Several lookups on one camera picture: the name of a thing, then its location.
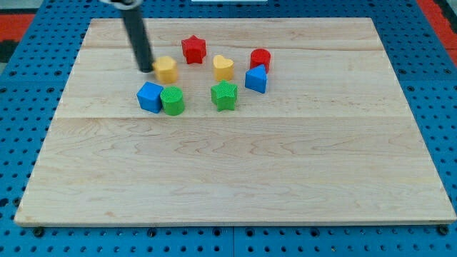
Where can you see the green star block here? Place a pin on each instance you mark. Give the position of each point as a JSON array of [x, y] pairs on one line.
[[224, 95]]

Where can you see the blue cube block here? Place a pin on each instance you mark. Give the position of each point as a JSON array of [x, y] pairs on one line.
[[149, 97]]

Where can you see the green cylinder block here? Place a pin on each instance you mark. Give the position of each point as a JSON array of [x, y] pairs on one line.
[[172, 99]]

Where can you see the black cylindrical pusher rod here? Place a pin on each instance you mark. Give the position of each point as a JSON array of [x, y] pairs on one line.
[[138, 37]]

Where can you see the red star block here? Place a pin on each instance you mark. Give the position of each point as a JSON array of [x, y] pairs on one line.
[[194, 49]]

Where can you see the yellow heart block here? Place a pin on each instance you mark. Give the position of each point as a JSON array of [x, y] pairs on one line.
[[223, 68]]

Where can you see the silver robot tool mount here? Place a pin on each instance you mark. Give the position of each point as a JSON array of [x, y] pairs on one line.
[[123, 4]]

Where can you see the light wooden board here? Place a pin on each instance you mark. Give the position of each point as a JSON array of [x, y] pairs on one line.
[[332, 142]]

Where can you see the yellow rounded block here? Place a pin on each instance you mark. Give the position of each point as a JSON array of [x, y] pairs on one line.
[[166, 69]]

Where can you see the blue triangular prism block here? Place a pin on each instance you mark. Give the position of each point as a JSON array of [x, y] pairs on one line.
[[256, 79]]

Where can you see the red cylinder block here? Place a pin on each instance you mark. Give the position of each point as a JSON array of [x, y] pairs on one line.
[[260, 57]]

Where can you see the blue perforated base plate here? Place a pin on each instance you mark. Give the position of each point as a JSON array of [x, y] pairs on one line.
[[35, 76]]

